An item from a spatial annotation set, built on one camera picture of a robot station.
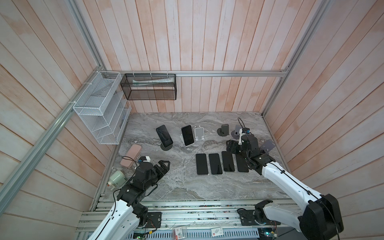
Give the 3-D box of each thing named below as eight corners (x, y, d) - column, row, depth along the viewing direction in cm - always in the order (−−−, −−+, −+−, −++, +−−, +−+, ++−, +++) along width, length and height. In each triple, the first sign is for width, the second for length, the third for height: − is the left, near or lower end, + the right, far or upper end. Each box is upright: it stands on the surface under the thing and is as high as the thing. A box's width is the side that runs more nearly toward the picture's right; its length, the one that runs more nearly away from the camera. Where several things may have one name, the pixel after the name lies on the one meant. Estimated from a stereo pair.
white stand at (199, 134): (194, 141, 107) (195, 136, 102) (194, 132, 112) (194, 127, 108) (204, 141, 107) (204, 136, 102) (203, 132, 112) (204, 127, 108)
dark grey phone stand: (221, 138, 108) (223, 132, 102) (217, 132, 112) (218, 126, 106) (229, 134, 111) (231, 128, 105) (225, 129, 114) (227, 122, 108)
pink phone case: (120, 165, 95) (118, 163, 93) (134, 145, 105) (133, 143, 102) (129, 168, 93) (127, 166, 91) (142, 147, 103) (141, 145, 101)
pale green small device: (115, 190, 86) (108, 184, 78) (114, 180, 89) (107, 174, 82) (128, 184, 88) (122, 179, 80) (126, 175, 91) (120, 169, 84)
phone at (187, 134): (185, 146, 103) (184, 134, 93) (182, 139, 107) (181, 127, 96) (193, 143, 105) (194, 132, 94) (190, 136, 109) (190, 124, 98)
